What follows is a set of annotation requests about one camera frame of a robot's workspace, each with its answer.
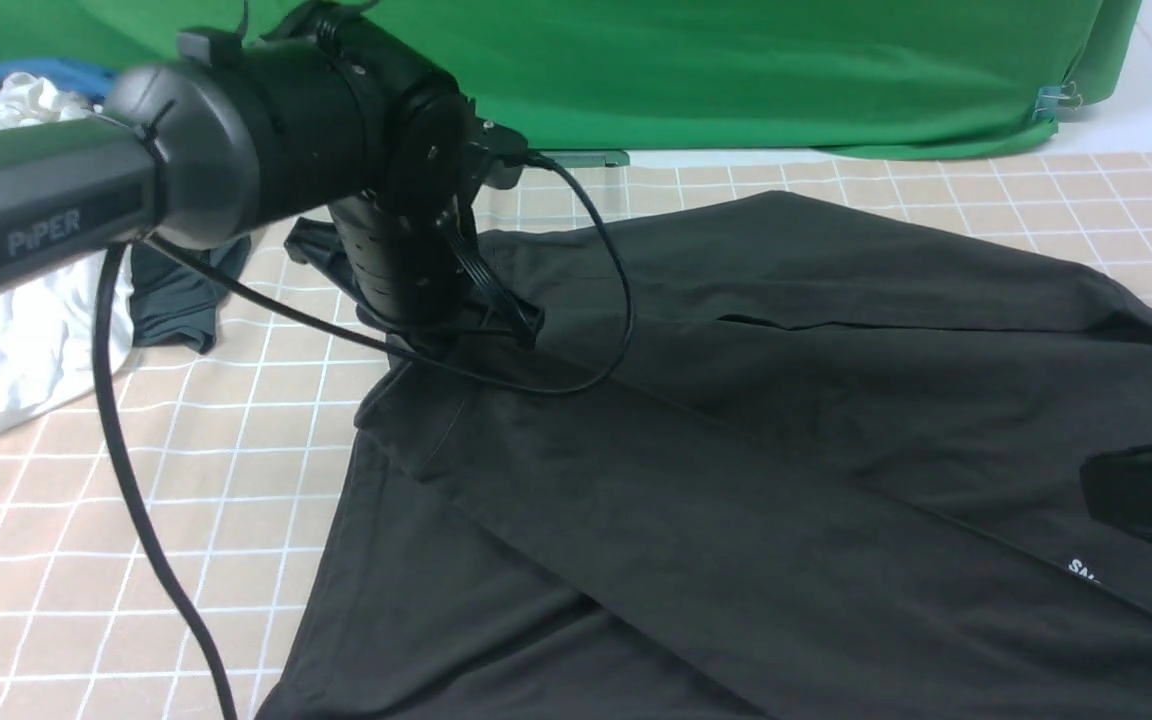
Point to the blue crumpled garment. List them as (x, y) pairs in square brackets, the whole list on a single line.
[(68, 75)]

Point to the beige checkered tablecloth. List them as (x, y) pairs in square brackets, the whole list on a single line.
[(240, 452)]

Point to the metal binder clip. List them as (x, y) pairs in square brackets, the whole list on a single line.
[(1052, 101)]

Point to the dark gray long-sleeve shirt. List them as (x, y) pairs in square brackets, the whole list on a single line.
[(837, 477)]

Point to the green backdrop cloth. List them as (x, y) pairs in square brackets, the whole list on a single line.
[(905, 80)]

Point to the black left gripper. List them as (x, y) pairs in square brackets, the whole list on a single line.
[(422, 282)]

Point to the dark teal crumpled shirt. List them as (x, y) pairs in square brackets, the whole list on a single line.
[(171, 305)]

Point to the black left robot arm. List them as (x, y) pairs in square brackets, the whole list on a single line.
[(328, 111)]

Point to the white crumpled shirt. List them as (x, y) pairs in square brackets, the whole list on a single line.
[(26, 340)]

